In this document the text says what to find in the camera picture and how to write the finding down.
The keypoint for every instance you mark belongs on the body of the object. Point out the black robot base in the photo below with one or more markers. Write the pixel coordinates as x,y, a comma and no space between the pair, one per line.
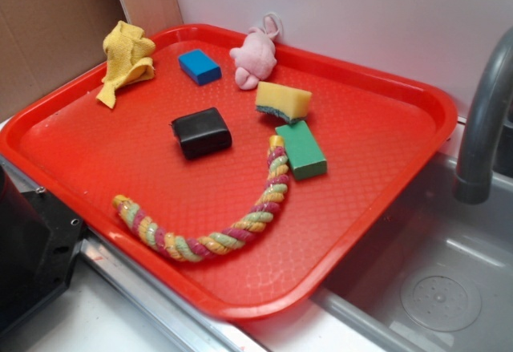
40,239

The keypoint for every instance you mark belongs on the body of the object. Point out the yellow cloth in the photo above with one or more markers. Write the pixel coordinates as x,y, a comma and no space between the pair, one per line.
129,60

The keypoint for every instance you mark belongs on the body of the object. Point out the red plastic tray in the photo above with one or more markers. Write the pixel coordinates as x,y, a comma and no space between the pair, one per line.
376,130

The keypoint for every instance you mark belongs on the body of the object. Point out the green block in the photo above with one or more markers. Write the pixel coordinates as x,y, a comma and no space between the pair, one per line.
306,158

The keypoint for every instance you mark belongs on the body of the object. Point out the black rounded block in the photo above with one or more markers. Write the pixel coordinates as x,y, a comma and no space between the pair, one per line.
201,133

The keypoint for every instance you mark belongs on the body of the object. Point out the yellow sponge with blue scourer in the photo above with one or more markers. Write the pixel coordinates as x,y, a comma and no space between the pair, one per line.
288,103

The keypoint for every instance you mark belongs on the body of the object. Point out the pink plush toy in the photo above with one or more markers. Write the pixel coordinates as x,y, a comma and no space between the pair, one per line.
255,59

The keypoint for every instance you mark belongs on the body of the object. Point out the blue block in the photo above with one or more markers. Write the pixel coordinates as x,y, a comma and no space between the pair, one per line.
199,67

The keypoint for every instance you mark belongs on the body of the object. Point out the grey toy sink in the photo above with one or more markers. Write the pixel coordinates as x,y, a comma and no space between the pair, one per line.
432,274

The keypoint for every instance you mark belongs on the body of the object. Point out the grey faucet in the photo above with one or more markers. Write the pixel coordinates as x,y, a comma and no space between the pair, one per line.
486,146

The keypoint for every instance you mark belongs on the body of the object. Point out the brown cardboard panel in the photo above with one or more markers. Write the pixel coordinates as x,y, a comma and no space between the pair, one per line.
47,43

